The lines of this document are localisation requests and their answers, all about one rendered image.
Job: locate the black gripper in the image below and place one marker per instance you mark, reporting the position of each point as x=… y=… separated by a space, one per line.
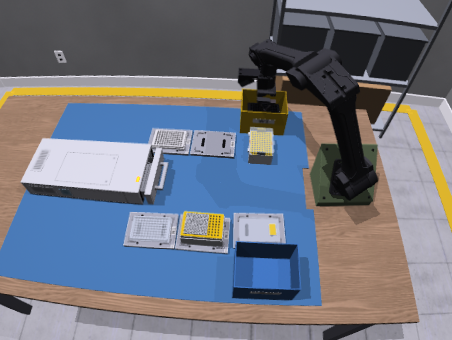
x=271 y=90

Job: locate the yellow open box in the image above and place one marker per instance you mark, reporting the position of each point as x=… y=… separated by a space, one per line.
x=277 y=121

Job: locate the blue bench mat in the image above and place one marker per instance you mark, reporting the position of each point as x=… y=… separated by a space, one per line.
x=79 y=243

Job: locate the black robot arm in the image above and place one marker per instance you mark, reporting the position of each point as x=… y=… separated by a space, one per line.
x=323 y=76

